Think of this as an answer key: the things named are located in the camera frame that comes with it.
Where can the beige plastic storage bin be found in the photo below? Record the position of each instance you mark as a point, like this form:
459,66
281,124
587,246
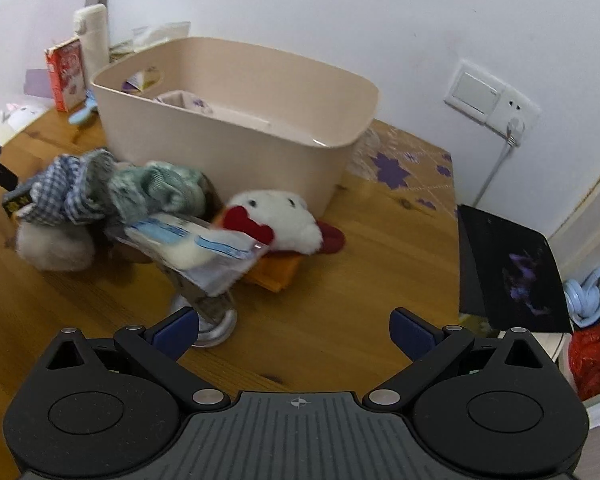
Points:
280,121

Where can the clear plastic mask packet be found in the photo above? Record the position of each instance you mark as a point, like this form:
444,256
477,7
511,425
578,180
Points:
211,258

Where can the orange cloth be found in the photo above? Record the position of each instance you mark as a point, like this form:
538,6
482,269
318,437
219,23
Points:
274,271

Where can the white plush toy red bow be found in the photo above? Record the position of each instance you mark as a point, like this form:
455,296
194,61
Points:
282,221

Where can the tissue pack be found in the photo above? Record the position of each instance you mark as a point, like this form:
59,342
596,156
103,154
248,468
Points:
147,37

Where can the silver tin can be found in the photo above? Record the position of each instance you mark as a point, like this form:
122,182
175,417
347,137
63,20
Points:
217,315

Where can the red white carton box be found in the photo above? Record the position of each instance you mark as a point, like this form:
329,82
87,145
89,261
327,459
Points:
65,70

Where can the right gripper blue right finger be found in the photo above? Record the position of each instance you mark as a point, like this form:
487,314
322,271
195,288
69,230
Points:
412,335

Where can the blue checkered cloth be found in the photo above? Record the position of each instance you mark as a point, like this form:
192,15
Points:
73,189

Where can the blue hairbrush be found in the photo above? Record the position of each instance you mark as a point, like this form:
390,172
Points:
84,115

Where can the beige sock with purple print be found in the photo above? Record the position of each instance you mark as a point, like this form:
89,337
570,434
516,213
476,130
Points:
185,100

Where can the red bag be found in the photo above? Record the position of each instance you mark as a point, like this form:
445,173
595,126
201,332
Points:
584,361

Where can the white thermos bottle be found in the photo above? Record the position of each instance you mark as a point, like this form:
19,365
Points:
90,25

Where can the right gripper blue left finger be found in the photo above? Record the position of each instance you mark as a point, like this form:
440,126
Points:
174,335

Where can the green knitted cloth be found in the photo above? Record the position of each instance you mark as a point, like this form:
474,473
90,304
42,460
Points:
137,192

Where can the blue headphones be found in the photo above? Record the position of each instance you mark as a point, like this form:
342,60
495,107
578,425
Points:
583,299

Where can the white wall switch socket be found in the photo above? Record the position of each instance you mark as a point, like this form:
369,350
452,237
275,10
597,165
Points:
491,102

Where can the black tablet with purple print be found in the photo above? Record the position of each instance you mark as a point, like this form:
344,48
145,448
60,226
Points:
508,274

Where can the floral table mat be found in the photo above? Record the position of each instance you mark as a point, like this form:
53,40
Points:
407,166

